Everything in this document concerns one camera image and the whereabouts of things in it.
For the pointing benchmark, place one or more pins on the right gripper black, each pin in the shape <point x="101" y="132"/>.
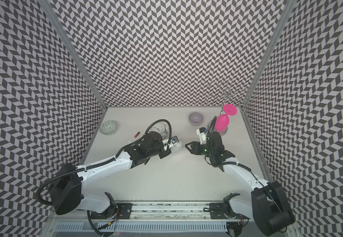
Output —
<point x="195" y="146"/>

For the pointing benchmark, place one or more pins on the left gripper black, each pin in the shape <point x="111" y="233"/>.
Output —
<point x="165" y="153"/>

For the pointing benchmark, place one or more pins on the white alarm clock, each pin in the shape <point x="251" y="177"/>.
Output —
<point x="162" y="128"/>
<point x="177" y="149"/>

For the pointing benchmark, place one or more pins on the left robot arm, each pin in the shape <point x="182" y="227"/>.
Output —
<point x="68" y="189"/>

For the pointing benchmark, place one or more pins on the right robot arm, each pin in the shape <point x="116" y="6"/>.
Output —
<point x="261" y="191"/>

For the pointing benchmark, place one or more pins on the lilac small bowl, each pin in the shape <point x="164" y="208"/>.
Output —
<point x="196" y="118"/>

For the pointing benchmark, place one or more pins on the pink plastic wine glass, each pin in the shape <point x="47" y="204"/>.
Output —
<point x="223" y="120"/>

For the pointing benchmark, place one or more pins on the green patterned glass dish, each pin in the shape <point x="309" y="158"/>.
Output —
<point x="108" y="127"/>

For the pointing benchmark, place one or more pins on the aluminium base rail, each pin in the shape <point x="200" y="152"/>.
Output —
<point x="171" y="211"/>

